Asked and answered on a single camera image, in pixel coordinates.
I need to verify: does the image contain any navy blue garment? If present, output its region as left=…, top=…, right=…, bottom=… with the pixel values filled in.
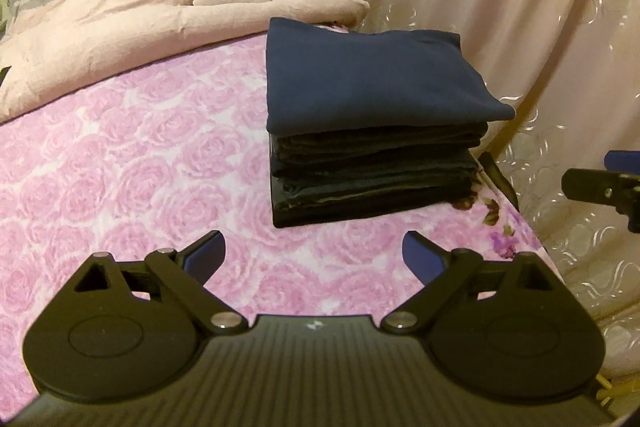
left=266, top=18, right=515, bottom=136

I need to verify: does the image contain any stack of folded dark clothes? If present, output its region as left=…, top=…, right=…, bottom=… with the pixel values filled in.
left=269, top=122, right=488, bottom=229

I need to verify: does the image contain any pink rose pattern blanket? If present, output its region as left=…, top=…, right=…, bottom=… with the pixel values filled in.
left=1, top=35, right=542, bottom=418

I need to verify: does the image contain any pink embroidered curtain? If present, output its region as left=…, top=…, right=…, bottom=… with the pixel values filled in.
left=362, top=0, right=639, bottom=377

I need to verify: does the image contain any pale pink quilt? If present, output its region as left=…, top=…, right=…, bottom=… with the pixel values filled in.
left=1, top=0, right=369, bottom=120

